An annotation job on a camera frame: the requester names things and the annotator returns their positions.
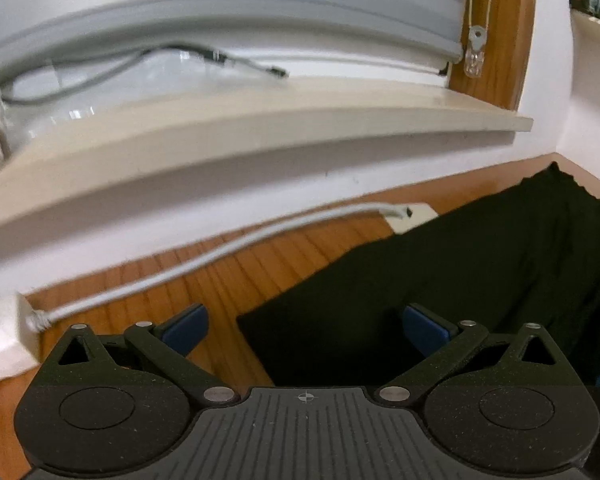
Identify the cream window sill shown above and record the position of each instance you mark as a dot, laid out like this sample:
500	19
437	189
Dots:
230	130

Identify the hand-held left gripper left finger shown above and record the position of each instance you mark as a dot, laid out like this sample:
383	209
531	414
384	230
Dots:
185	330

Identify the wooden window frame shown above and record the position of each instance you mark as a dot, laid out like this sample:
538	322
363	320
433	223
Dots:
505	25

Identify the grey window blind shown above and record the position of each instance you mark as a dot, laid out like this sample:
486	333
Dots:
205	5

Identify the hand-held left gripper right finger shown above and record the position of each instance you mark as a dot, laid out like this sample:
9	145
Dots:
425	330

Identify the white power strip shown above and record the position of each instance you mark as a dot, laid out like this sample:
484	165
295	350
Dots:
2	340

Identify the black pants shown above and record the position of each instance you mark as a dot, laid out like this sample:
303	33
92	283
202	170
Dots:
480	270

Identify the cream wall shelf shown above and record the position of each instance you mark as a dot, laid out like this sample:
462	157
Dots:
597	30

